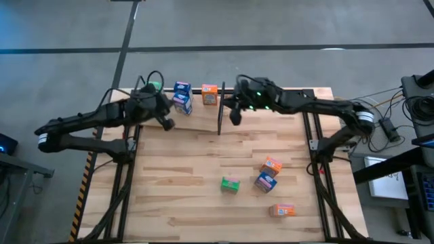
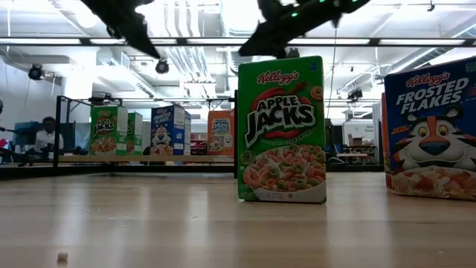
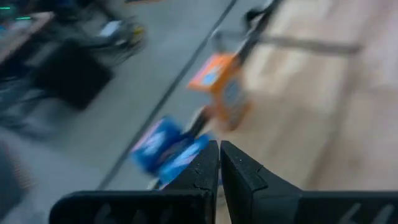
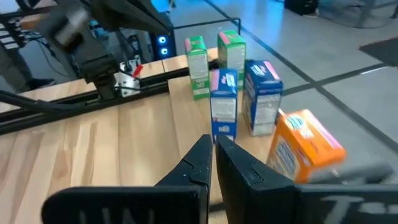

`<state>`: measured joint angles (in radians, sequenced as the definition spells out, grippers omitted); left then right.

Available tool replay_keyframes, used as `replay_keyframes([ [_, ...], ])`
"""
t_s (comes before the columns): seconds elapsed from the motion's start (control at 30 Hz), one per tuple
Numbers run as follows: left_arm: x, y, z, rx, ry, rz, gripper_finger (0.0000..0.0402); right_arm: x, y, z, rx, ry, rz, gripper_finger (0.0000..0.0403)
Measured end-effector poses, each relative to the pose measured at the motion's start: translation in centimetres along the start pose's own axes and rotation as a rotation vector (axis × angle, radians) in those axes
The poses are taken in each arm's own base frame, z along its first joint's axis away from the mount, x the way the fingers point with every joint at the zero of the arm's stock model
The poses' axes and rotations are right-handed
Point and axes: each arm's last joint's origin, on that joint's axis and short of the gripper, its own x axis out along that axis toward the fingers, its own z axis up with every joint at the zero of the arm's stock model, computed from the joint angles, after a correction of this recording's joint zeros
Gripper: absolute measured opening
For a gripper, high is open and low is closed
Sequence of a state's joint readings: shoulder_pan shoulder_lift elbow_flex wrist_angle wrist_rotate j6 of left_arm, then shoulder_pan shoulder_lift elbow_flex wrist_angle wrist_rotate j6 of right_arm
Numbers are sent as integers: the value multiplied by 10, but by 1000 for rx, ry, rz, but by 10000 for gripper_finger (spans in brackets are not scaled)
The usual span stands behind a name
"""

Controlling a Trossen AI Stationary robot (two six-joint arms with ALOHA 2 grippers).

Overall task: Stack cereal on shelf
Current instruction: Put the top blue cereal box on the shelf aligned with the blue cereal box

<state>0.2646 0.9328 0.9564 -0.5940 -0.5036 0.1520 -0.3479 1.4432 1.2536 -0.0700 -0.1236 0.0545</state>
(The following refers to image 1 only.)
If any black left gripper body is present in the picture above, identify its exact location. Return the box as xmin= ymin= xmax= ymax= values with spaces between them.
xmin=127 ymin=83 xmax=176 ymax=132

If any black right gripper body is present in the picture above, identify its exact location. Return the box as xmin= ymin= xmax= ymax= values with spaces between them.
xmin=223 ymin=76 xmax=283 ymax=127

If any blue Frosted Flakes cereal box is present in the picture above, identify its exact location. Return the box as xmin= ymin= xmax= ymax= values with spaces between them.
xmin=172 ymin=91 xmax=193 ymax=116
xmin=254 ymin=171 xmax=278 ymax=194
xmin=173 ymin=81 xmax=193 ymax=96

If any orange Mini-Wheats cereal box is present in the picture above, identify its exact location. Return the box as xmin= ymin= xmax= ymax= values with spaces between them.
xmin=201 ymin=83 xmax=219 ymax=106
xmin=269 ymin=203 xmax=296 ymax=218
xmin=259 ymin=157 xmax=283 ymax=178

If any black shelf divider bar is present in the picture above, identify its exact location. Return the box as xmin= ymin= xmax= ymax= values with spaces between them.
xmin=217 ymin=81 xmax=226 ymax=136

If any long black floor tape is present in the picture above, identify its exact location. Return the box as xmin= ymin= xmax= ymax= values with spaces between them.
xmin=0 ymin=42 xmax=434 ymax=55

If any slanted black floor tape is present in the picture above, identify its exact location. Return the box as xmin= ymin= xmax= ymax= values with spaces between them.
xmin=110 ymin=0 xmax=140 ymax=89

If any black power adapter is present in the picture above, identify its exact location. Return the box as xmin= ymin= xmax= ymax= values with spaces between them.
xmin=378 ymin=117 xmax=399 ymax=143

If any grey metal side table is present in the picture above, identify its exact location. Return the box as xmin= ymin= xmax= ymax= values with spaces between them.
xmin=0 ymin=152 xmax=55 ymax=244

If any black device with light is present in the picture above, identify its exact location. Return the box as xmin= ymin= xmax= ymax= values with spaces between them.
xmin=0 ymin=132 xmax=20 ymax=157

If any black desk beam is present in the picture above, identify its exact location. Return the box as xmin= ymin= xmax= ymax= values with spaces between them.
xmin=352 ymin=145 xmax=434 ymax=186

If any grey side cart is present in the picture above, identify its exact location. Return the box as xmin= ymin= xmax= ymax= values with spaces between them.
xmin=401 ymin=69 xmax=434 ymax=143

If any white board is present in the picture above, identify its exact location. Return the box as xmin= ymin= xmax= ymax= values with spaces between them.
xmin=364 ymin=156 xmax=410 ymax=201

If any black backlit keyboard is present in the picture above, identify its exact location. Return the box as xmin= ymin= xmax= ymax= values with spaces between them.
xmin=418 ymin=171 xmax=434 ymax=211

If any black left wrist camera cable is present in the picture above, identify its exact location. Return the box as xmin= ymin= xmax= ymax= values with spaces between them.
xmin=96 ymin=70 xmax=166 ymax=113

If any black aluminium table frame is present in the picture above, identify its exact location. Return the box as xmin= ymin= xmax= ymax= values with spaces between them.
xmin=79 ymin=76 xmax=367 ymax=243

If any coiled black cable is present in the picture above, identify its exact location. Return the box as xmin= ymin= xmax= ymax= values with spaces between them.
xmin=404 ymin=96 xmax=434 ymax=123

